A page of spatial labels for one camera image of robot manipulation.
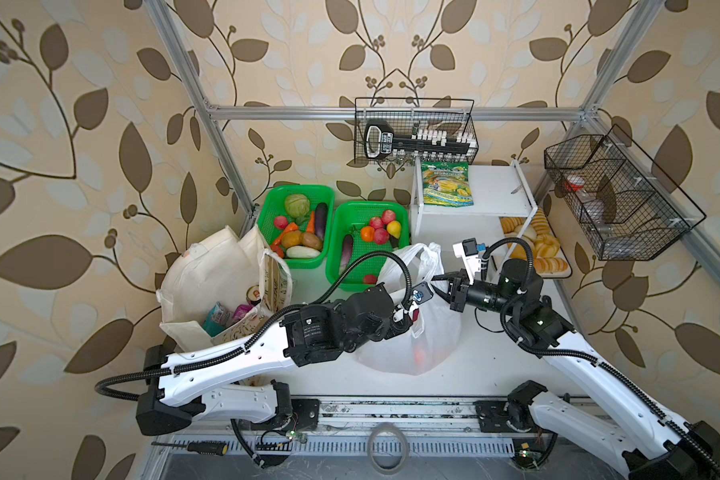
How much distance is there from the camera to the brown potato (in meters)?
1.04

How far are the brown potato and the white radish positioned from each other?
1 cm

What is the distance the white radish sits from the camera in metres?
1.03
